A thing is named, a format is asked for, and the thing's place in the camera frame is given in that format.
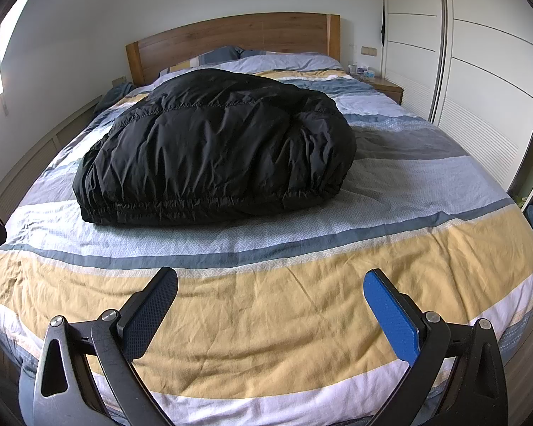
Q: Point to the black puffer jacket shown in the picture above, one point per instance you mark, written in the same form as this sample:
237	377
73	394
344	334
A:
217	151

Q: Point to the striped blue pillow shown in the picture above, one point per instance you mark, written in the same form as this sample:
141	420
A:
217	55

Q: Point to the wooden headboard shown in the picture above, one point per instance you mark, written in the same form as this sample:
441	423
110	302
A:
231	37

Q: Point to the wooden nightstand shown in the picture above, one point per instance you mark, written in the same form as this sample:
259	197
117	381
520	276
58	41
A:
388	91

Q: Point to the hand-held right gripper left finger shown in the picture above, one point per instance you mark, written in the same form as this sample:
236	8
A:
153	306

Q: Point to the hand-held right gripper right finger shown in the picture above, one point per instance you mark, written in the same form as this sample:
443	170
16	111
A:
388	310

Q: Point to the dark blue clothes heap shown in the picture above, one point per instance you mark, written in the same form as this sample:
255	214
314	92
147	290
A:
113	96

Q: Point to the striped duvet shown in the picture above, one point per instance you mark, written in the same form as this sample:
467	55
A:
271	284

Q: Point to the wall socket plate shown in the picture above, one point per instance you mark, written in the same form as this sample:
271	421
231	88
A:
368	51
119	80

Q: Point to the low beige wall cabinet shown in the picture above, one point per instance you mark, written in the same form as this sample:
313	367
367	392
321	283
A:
31	159

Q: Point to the white wardrobe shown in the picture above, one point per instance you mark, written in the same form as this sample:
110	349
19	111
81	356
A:
471	53

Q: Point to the small items on nightstand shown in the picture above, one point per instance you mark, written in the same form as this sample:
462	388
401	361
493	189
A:
363	72

